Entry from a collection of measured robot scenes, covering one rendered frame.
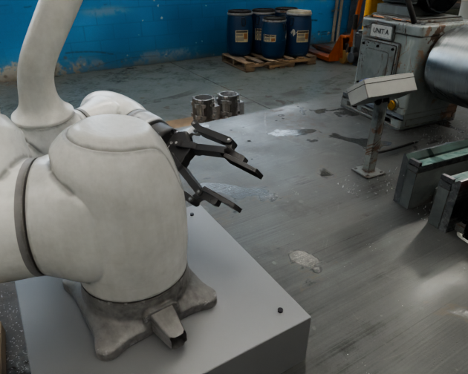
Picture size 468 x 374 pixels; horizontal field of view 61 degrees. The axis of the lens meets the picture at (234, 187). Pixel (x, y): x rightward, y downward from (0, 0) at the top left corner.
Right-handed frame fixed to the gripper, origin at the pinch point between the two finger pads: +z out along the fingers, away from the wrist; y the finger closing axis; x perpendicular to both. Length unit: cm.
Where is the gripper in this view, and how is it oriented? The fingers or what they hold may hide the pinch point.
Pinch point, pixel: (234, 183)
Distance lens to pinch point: 65.3
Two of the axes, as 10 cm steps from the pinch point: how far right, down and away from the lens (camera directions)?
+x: 4.0, 3.5, 8.5
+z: 7.5, 4.1, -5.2
